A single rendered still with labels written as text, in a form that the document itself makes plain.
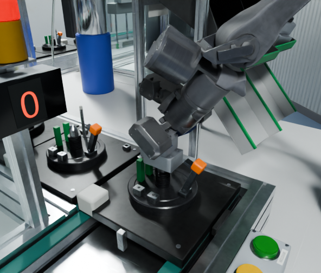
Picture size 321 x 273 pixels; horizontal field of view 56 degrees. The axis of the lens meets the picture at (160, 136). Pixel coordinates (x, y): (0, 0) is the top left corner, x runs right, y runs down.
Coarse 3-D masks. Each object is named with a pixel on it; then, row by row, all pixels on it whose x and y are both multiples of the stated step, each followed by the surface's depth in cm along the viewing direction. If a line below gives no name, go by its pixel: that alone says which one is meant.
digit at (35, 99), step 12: (24, 84) 40; (36, 84) 42; (12, 96) 39; (24, 96) 41; (36, 96) 42; (12, 108) 40; (24, 108) 41; (36, 108) 43; (24, 120) 42; (36, 120) 43
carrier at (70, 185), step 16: (80, 112) 75; (64, 128) 75; (80, 128) 87; (48, 144) 79; (64, 144) 75; (80, 144) 73; (96, 144) 75; (112, 144) 79; (48, 160) 70; (64, 160) 68; (80, 160) 68; (96, 160) 70; (112, 160) 72; (128, 160) 72; (48, 176) 66; (64, 176) 66; (80, 176) 66; (96, 176) 66; (112, 176) 69; (64, 192) 61
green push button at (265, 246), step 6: (258, 240) 50; (264, 240) 50; (270, 240) 50; (252, 246) 50; (258, 246) 49; (264, 246) 49; (270, 246) 49; (276, 246) 49; (258, 252) 48; (264, 252) 48; (270, 252) 48; (276, 252) 48
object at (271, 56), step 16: (160, 0) 72; (176, 0) 69; (192, 0) 66; (224, 0) 74; (240, 0) 71; (192, 16) 67; (208, 16) 64; (224, 16) 76; (208, 32) 66; (272, 48) 70; (256, 64) 65
